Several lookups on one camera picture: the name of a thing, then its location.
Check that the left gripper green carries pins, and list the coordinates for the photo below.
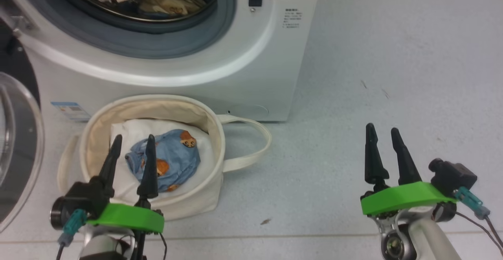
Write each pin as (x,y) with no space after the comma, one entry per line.
(129,216)

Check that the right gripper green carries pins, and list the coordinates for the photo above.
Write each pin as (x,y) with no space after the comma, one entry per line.
(404,197)

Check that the blue garment with orange print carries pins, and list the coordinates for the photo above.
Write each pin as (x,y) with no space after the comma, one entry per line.
(177,157)

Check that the round black glass washer door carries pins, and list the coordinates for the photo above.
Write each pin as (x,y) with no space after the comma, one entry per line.
(19,153)

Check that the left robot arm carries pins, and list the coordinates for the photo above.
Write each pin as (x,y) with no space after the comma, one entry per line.
(98,248)

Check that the cream canvas laundry basket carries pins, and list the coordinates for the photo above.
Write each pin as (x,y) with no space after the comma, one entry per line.
(188,201)

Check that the grey rubber door gasket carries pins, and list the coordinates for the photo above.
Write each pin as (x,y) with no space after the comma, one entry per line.
(157,41)

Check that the white front-load washing machine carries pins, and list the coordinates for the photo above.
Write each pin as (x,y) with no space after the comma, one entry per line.
(235,75)

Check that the metal door hinge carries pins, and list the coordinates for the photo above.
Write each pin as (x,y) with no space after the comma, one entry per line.
(21,23)

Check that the black door latch socket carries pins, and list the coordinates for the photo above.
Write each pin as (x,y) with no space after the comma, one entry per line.
(255,1)

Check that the white cloth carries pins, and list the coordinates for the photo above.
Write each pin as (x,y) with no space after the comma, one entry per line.
(127,130)

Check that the blue energy label sticker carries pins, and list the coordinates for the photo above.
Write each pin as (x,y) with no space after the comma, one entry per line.
(70,110)

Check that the round washer filter cover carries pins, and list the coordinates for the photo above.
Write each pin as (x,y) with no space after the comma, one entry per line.
(247,111)

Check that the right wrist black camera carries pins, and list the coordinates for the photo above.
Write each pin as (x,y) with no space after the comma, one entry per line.
(452,175)

